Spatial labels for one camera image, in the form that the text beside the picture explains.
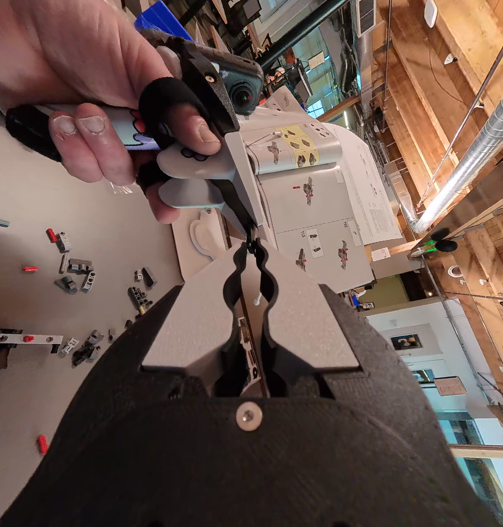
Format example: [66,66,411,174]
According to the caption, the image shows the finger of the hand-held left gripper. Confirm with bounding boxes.
[211,130,262,239]

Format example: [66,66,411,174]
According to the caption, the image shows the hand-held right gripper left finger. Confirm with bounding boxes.
[141,241,247,396]

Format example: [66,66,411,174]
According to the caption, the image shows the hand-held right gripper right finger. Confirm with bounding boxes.
[260,240,361,396]

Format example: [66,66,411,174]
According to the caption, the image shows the black angled lego piece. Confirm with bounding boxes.
[245,231,264,276]

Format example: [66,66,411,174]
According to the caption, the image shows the long light grey lego beam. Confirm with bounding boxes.
[0,333,64,346]

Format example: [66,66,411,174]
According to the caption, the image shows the dark grey angled lego beam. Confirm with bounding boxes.
[127,286,153,313]

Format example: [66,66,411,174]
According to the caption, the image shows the lego instruction booklet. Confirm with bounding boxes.
[244,87,404,293]

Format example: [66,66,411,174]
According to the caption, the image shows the cluster of dark lego connectors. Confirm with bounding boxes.
[58,328,105,368]

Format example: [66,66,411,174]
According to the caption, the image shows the cluster of grey lego connectors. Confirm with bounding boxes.
[56,254,97,295]

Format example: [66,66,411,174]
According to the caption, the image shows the person's left hand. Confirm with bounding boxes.
[0,0,223,225]

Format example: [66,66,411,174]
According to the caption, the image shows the blue storage bin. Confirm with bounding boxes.
[135,0,194,42]

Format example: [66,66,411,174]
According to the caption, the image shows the red pin with grey connector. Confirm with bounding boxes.
[46,228,71,253]

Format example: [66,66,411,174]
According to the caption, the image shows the wooden ceiling beams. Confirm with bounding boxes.
[342,0,503,330]

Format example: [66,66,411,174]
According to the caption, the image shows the silver ventilation duct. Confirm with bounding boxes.
[408,79,503,235]

